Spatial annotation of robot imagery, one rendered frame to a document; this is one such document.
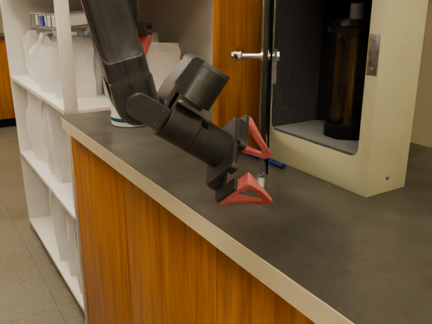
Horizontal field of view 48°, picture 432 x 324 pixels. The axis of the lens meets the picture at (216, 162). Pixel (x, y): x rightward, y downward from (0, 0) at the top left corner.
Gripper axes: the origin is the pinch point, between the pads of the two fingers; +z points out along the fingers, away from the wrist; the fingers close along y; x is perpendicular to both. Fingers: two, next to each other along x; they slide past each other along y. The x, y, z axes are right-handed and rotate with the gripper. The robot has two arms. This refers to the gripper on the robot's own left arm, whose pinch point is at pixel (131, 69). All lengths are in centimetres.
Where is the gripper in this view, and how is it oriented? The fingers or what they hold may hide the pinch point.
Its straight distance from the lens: 103.1
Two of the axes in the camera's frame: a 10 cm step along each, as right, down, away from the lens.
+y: 4.1, -2.1, 8.9
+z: 0.9, 9.8, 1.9
